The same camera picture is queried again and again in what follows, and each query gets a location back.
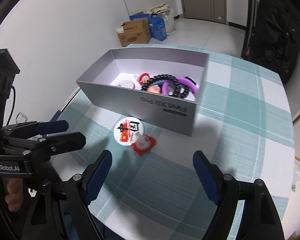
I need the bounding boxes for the teal plaid tablecloth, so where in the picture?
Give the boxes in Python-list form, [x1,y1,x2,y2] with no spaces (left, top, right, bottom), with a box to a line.
[51,45,295,239]

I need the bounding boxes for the white printed pin badge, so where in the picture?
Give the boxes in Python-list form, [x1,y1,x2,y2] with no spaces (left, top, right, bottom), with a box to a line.
[113,117,144,146]

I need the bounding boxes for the white cloth bag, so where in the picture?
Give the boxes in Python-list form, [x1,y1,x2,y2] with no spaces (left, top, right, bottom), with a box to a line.
[147,3,177,36]

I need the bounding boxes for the black bead bracelet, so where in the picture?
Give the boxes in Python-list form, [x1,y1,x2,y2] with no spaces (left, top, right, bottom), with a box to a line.
[140,73,191,99]

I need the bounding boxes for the grey open phone box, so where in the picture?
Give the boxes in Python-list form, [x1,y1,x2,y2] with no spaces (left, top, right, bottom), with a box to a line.
[77,47,209,136]

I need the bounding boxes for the red rim pin badge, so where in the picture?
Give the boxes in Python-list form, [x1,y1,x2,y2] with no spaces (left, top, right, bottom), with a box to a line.
[117,80,135,89]

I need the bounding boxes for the red knot charm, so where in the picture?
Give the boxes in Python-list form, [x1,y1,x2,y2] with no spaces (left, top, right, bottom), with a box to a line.
[132,132,157,156]
[137,73,150,86]

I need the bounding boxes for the brown cardboard box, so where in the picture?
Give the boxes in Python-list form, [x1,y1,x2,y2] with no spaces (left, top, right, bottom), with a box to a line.
[116,18,151,47]

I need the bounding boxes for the purple ring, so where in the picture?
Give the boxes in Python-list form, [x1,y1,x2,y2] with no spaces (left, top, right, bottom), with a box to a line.
[161,76,199,100]

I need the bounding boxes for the black backpack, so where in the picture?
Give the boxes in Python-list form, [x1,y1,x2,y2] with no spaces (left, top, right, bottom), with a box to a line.
[250,0,300,84]

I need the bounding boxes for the person's left hand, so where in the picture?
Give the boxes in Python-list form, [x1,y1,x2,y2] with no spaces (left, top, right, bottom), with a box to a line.
[5,178,23,212]

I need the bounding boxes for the blue carton box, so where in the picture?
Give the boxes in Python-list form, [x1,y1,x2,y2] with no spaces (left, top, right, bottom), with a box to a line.
[129,13,167,42]

